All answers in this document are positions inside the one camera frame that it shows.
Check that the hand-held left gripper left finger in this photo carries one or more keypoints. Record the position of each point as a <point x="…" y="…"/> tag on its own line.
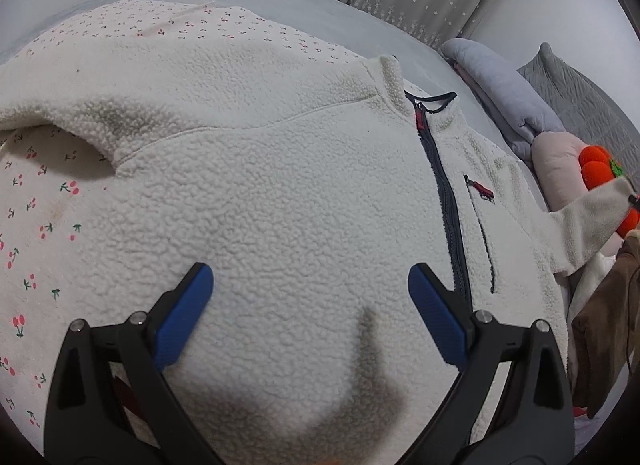
<point x="185" y="315"/>

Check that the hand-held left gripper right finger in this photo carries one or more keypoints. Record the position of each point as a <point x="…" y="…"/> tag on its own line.
<point x="435" y="315"/>

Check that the cream fleece zip jacket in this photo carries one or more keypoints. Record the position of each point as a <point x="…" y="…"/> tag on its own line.
<point x="275" y="195"/>

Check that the white cloth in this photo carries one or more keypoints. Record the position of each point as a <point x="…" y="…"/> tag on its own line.
<point x="587" y="280"/>

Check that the cherry print bed cover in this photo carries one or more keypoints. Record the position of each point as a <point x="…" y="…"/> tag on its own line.
<point x="45" y="245"/>

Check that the brown cloth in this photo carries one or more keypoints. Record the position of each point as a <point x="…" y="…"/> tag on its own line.
<point x="610" y="320"/>

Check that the pale pink pillow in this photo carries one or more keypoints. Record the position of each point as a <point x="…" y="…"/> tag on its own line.
<point x="555" y="160"/>

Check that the orange pumpkin plush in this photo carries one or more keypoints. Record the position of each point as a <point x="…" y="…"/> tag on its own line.
<point x="595" y="165"/>

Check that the folded lavender grey blanket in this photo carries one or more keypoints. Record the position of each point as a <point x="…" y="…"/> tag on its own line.
<point x="505" y="90"/>

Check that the grey quilted pillow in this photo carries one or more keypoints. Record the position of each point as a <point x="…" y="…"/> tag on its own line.
<point x="590" y="110"/>

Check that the grey bed sheet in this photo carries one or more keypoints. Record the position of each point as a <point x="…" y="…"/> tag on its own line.
<point x="300" y="0"/>

